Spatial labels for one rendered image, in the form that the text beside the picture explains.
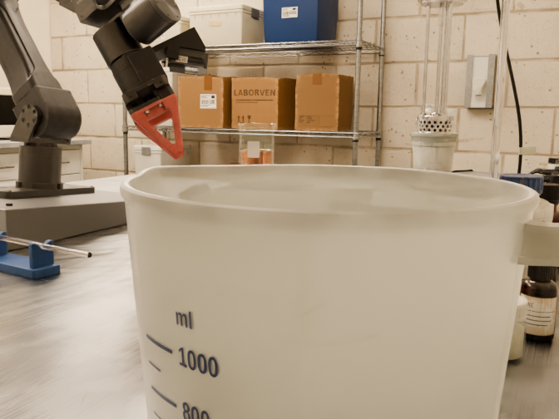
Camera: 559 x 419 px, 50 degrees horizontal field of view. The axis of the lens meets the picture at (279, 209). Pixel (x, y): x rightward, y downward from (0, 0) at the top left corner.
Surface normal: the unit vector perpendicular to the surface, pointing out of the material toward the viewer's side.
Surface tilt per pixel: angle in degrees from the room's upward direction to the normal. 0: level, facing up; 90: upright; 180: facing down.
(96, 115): 90
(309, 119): 89
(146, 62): 76
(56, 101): 54
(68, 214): 90
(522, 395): 0
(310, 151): 90
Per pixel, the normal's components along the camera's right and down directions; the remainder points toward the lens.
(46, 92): 0.74, -0.52
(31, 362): 0.02, -0.99
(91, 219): 0.90, 0.08
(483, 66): -0.44, 0.13
